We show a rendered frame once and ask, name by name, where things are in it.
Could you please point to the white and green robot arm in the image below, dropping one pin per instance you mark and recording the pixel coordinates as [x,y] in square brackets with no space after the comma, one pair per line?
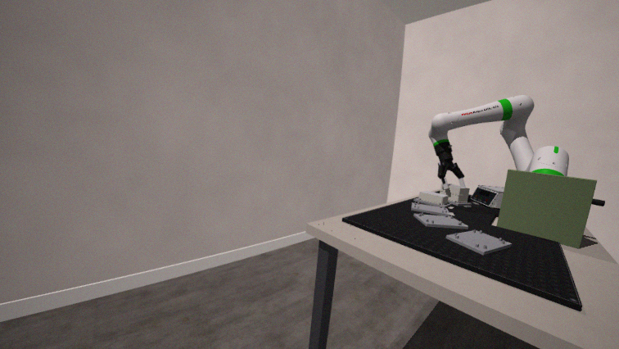
[514,111]

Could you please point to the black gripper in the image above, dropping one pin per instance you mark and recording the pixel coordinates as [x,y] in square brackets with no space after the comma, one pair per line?
[447,164]

